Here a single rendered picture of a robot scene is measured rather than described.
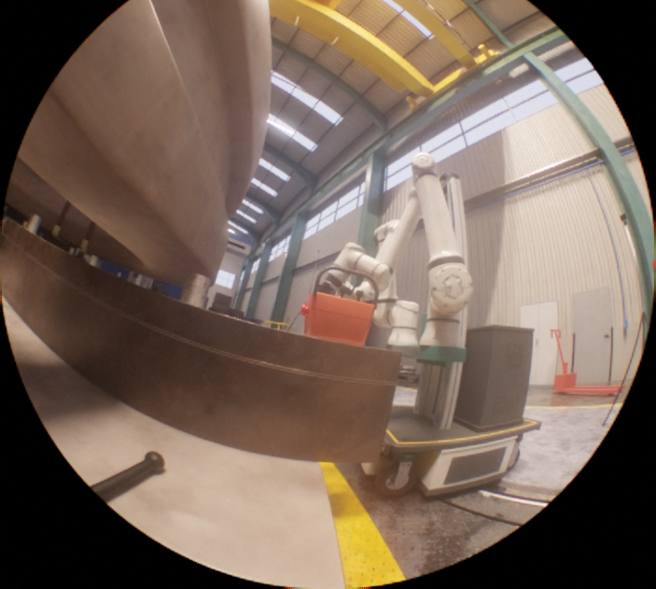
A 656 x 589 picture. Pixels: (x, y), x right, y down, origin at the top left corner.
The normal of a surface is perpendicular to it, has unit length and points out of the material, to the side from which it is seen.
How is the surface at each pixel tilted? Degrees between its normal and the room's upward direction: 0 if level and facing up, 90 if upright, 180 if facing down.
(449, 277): 92
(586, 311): 90
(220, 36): 180
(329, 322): 97
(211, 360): 90
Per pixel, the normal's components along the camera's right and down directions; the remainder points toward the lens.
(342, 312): 0.22, -0.18
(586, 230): -0.83, -0.33
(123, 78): 0.98, 0.18
